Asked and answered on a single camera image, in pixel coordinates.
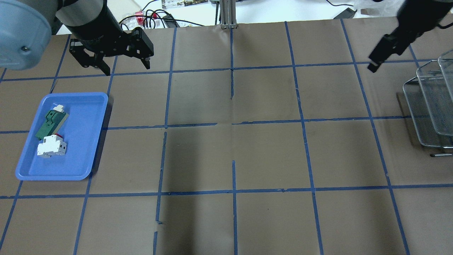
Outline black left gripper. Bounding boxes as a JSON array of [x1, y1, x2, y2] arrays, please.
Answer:
[[69, 7, 154, 76]]

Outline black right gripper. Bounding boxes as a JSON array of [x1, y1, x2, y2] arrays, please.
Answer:
[[367, 14, 430, 74]]

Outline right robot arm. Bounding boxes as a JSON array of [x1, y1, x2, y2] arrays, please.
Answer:
[[367, 0, 453, 73]]

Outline black power adapter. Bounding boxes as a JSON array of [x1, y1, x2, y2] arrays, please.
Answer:
[[162, 14, 180, 28]]

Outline blue plastic tray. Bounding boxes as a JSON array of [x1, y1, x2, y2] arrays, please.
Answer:
[[16, 92, 109, 181]]

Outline white circuit breaker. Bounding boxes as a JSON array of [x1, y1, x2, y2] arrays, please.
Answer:
[[36, 134, 67, 158]]

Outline red connector cables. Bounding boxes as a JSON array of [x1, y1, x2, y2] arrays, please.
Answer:
[[122, 11, 156, 27]]

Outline silver wire mesh shelf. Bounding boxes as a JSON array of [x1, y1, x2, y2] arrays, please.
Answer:
[[403, 50, 453, 158]]

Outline green white switch component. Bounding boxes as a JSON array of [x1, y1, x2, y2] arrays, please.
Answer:
[[35, 104, 69, 141]]

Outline aluminium frame post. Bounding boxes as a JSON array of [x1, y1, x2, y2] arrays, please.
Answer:
[[219, 0, 237, 29]]

